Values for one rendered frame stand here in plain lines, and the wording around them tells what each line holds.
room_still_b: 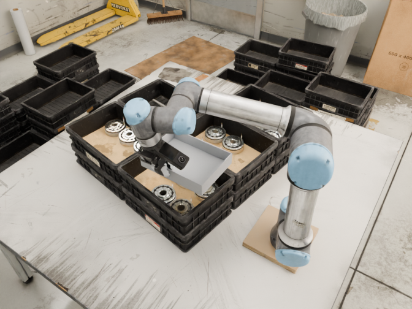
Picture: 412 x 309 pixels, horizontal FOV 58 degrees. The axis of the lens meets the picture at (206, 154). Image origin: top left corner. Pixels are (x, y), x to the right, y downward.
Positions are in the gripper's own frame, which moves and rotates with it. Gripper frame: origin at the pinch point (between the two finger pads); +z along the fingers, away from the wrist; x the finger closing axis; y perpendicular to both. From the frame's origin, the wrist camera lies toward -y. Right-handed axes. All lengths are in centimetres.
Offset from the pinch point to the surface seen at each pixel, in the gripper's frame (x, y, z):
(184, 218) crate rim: 8.8, -8.5, 12.8
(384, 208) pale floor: -94, -81, 141
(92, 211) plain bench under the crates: 18, 40, 34
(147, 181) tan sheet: -2.8, 20.8, 26.7
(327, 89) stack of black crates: -154, -16, 108
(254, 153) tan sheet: -41, -12, 38
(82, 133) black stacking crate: -12, 66, 27
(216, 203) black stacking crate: -5.8, -11.7, 25.7
